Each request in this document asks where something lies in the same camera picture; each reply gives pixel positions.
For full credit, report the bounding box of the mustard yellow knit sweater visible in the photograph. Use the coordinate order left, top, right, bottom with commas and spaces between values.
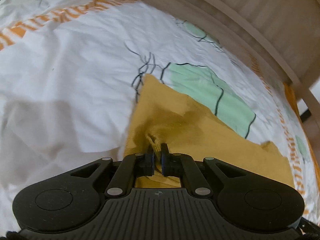
125, 74, 294, 188

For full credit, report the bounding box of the white patterned bed sheet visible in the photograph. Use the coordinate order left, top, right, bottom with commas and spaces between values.
1, 0, 319, 234

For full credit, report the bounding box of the beige wooden bed frame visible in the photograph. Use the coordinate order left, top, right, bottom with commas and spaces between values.
139, 0, 320, 156

